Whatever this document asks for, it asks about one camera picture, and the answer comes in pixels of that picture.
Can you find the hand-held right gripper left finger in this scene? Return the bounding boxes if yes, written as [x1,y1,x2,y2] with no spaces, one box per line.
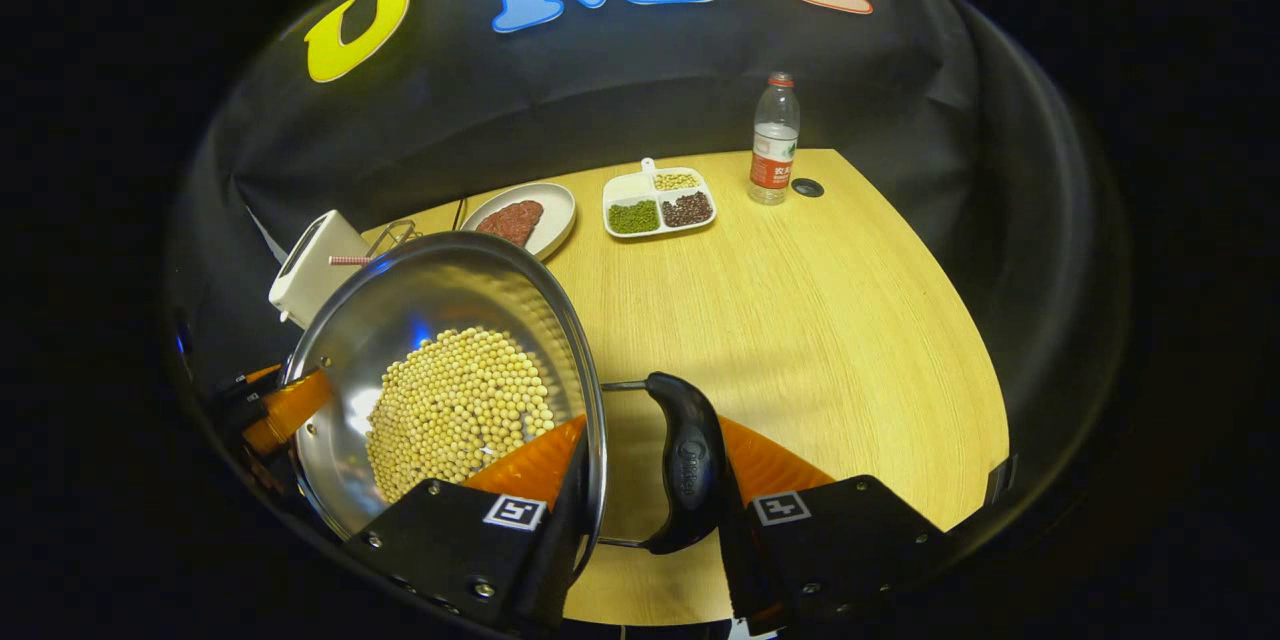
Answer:
[343,415,598,635]

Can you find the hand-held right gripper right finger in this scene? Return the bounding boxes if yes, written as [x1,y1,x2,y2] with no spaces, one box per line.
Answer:
[716,415,948,638]

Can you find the stainless steel pot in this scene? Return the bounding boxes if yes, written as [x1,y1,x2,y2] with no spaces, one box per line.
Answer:
[283,231,726,593]

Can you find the pile of soybeans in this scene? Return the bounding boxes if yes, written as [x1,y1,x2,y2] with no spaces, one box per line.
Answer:
[365,327,557,504]

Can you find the white toaster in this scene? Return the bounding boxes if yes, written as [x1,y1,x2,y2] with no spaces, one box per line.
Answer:
[268,210,373,329]

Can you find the raw red meat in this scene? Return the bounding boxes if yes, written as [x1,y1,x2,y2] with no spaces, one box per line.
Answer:
[475,200,545,248]

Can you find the round beige plate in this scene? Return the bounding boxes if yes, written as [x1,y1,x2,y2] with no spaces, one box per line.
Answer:
[460,182,578,263]

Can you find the pile of dark red beans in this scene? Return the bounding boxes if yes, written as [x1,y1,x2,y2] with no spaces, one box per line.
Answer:
[661,192,714,228]

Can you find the pile of green beans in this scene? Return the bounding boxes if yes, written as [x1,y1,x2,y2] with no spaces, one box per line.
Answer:
[608,200,661,236]

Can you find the white divided dish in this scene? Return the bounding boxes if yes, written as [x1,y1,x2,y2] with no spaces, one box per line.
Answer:
[602,158,718,240]

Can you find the clear plastic water bottle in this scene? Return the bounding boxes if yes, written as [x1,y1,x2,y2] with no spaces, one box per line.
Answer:
[748,72,801,207]

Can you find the small wire basket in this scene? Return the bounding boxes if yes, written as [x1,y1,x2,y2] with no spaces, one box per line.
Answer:
[328,218,422,267]

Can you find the black table edge bracket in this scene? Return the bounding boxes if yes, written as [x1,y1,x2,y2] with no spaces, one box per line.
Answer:
[985,453,1019,508]

